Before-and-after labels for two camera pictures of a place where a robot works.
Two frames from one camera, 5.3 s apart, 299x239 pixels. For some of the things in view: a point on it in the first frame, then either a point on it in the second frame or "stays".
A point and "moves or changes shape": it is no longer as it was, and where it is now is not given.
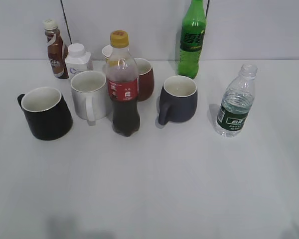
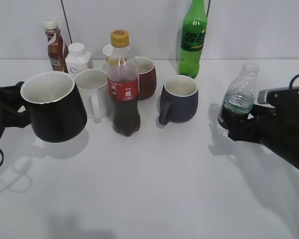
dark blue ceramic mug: (178, 99) stays
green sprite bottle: (192, 38) stays
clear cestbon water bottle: (235, 105) stays
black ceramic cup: (47, 113) moves or changes shape
